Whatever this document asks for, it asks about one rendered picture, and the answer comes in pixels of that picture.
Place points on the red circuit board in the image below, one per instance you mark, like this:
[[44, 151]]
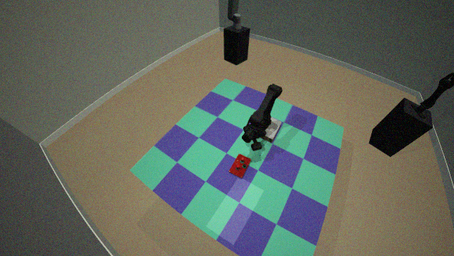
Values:
[[239, 166]]

